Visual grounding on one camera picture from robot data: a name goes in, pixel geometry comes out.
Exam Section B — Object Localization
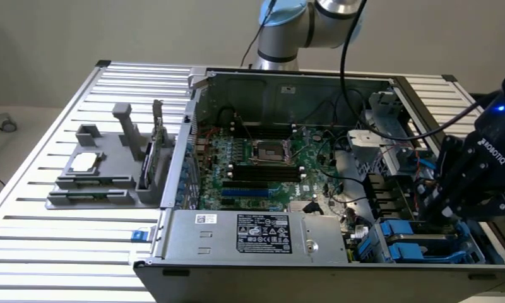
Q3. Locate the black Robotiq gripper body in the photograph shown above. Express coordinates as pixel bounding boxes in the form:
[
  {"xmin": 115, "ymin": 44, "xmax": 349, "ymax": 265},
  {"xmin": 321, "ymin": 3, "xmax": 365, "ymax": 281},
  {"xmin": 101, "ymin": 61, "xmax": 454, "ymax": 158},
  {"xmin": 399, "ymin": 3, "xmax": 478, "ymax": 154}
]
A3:
[{"xmin": 445, "ymin": 121, "xmax": 505, "ymax": 221}]

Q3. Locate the disk bay with blue carriers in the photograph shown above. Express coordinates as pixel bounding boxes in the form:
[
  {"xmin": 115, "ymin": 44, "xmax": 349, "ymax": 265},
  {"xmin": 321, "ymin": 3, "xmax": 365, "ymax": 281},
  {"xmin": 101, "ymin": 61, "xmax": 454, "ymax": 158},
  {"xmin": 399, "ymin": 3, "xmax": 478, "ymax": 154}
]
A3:
[{"xmin": 358, "ymin": 217, "xmax": 487, "ymax": 265}]

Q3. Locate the black hard disk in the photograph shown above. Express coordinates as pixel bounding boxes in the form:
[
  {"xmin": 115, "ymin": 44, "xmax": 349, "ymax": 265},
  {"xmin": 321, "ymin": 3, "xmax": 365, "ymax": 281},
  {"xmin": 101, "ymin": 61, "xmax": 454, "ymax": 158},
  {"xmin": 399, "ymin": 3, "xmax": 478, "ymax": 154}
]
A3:
[{"xmin": 138, "ymin": 141, "xmax": 161, "ymax": 191}]

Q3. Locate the grey metal drive cage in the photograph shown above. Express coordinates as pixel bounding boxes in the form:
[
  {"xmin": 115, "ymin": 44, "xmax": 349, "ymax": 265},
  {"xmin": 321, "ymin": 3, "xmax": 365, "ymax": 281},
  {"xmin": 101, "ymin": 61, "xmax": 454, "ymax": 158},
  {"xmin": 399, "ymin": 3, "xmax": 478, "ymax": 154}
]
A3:
[{"xmin": 346, "ymin": 90, "xmax": 441, "ymax": 178}]

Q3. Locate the green motherboard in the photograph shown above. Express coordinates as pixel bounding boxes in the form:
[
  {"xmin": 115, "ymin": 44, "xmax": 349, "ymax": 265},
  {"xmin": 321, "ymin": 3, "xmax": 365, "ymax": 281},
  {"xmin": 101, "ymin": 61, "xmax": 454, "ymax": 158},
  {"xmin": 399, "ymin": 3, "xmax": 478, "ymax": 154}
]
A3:
[{"xmin": 187, "ymin": 124, "xmax": 365, "ymax": 217}]

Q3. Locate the silver chipset heatsink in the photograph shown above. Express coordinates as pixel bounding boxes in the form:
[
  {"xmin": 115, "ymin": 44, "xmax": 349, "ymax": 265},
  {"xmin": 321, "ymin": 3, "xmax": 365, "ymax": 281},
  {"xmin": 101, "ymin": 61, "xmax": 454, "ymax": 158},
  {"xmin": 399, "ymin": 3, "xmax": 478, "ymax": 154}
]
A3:
[{"xmin": 286, "ymin": 201, "xmax": 317, "ymax": 213}]

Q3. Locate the metal CPU socket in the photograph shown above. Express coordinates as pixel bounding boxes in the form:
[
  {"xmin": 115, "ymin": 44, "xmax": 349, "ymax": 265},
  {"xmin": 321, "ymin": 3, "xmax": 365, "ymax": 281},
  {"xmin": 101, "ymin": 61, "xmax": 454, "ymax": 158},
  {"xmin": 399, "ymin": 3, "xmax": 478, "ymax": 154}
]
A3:
[{"xmin": 250, "ymin": 140, "xmax": 294, "ymax": 164}]

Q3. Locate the black RAM slot bank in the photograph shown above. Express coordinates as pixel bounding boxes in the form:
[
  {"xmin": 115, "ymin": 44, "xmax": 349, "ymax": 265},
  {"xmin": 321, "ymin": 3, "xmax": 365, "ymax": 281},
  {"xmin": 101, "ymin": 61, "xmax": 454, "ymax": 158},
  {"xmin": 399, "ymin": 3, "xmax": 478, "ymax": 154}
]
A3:
[
  {"xmin": 227, "ymin": 163, "xmax": 306, "ymax": 182},
  {"xmin": 229, "ymin": 123, "xmax": 298, "ymax": 139}
]

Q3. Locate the black expansion slot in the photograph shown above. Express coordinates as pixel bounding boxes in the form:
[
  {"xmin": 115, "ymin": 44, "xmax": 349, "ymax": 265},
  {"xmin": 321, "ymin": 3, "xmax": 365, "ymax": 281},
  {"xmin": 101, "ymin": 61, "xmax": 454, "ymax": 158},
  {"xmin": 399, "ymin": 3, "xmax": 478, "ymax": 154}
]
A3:
[{"xmin": 221, "ymin": 181, "xmax": 273, "ymax": 189}]

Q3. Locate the blue expansion slot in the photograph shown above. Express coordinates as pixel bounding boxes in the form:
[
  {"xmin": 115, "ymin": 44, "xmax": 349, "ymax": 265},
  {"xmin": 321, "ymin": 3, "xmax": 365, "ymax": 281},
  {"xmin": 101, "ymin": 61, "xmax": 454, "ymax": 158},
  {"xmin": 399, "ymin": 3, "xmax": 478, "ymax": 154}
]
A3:
[{"xmin": 221, "ymin": 188, "xmax": 269, "ymax": 197}]

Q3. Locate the grey power supply unit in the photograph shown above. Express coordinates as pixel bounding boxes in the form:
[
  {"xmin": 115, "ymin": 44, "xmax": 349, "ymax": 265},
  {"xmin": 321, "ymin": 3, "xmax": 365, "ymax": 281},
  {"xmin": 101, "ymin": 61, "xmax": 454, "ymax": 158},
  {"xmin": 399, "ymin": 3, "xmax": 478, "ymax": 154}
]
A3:
[{"xmin": 159, "ymin": 209, "xmax": 349, "ymax": 265}]

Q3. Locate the open black PC case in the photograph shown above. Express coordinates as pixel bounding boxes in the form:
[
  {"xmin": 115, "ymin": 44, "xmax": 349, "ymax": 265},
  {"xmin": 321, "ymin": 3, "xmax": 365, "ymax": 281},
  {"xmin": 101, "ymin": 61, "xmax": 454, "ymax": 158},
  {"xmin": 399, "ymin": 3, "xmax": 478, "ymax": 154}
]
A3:
[{"xmin": 131, "ymin": 66, "xmax": 505, "ymax": 303}]

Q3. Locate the grey plastic parts rack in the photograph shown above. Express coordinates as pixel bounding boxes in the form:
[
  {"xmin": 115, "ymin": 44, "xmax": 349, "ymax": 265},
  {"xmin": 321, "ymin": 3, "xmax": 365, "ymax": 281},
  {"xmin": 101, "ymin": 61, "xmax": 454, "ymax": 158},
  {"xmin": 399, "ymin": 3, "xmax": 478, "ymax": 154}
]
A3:
[{"xmin": 45, "ymin": 102, "xmax": 178, "ymax": 210}]

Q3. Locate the silver CPU chip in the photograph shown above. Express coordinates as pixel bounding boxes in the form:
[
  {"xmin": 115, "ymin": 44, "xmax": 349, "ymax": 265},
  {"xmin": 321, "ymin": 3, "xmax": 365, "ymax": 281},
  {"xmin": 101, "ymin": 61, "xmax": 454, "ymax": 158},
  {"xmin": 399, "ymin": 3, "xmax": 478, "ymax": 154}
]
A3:
[{"xmin": 67, "ymin": 152, "xmax": 101, "ymax": 174}]

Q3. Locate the black ribbed fan duct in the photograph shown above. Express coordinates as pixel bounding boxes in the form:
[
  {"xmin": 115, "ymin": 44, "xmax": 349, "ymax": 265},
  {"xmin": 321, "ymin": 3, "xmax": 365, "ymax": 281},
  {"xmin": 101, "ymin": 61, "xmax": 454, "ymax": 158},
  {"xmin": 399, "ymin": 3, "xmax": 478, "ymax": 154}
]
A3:
[{"xmin": 365, "ymin": 172, "xmax": 419, "ymax": 219}]

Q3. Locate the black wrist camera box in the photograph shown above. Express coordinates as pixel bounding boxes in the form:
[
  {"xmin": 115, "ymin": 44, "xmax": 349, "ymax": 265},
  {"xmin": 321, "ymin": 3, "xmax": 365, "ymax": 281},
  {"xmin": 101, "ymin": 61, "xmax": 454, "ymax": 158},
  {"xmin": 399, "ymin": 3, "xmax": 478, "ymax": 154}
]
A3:
[{"xmin": 474, "ymin": 90, "xmax": 505, "ymax": 127}]

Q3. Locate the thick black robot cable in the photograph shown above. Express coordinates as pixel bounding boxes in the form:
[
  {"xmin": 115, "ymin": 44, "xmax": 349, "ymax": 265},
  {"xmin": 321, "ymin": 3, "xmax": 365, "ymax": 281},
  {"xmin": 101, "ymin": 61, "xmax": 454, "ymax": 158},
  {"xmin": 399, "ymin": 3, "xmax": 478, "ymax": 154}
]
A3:
[{"xmin": 338, "ymin": 0, "xmax": 485, "ymax": 142}]

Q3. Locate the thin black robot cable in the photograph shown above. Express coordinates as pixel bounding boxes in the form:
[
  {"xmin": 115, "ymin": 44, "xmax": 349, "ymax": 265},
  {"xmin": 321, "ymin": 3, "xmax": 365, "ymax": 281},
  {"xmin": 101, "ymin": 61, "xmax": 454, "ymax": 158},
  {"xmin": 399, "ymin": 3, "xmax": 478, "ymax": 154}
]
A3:
[{"xmin": 238, "ymin": 0, "xmax": 279, "ymax": 69}]

